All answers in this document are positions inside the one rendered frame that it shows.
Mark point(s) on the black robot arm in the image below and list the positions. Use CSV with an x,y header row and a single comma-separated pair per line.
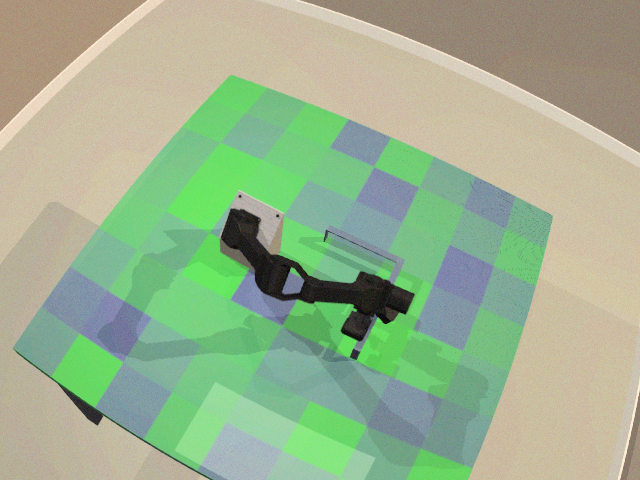
x,y
369,293

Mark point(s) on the clear low l-shaped wall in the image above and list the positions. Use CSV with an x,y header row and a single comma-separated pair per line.
x,y
359,252

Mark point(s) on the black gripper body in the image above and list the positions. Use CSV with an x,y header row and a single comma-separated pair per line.
x,y
356,328

